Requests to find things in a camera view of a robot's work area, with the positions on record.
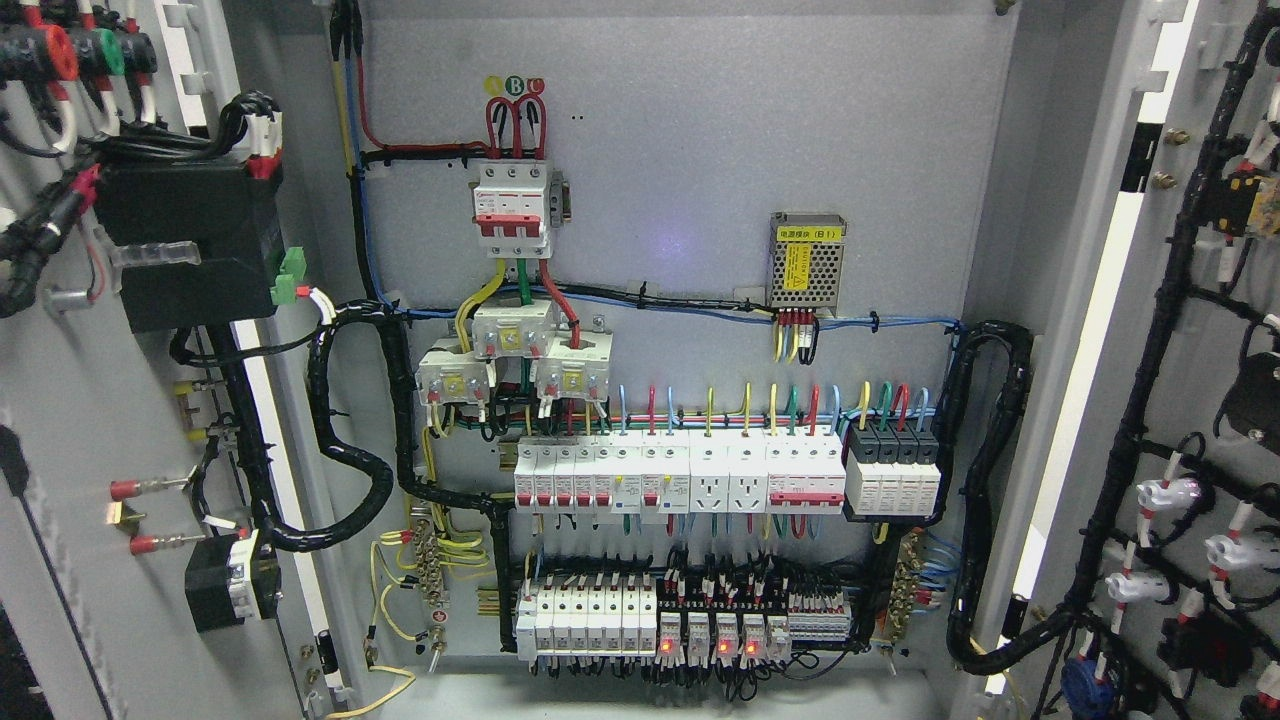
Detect grey cabinet door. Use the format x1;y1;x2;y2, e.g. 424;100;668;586
3;1;372;719
950;0;1280;720

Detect grey electrical cabinet body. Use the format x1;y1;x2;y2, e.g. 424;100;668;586
223;1;1144;719

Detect white current transformers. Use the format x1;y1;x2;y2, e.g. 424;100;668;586
417;299;612;419

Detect white socket breaker row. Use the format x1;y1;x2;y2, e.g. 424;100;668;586
515;429;846;520

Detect red white main breaker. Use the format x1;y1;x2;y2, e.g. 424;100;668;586
472;159;568;261

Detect perforated metal power supply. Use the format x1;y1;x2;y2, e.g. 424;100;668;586
767;211;849;313

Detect white lower breaker row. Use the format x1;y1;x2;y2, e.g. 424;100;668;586
515;573;659;664

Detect relay and terminal row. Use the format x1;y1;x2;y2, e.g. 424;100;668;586
639;559;854;701

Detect black white surge protector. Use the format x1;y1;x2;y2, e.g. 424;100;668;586
844;423;942;527

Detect black digital power meter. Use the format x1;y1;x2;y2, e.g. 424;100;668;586
95;158;285;333

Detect black corrugated cable conduit right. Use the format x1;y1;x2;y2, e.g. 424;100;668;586
945;320;1076;676

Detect black corrugated cable conduit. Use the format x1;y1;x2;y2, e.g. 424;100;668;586
225;300;516;656
945;320;1076;676

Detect black corrugated cable conduit left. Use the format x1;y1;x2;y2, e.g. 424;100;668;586
225;300;516;656

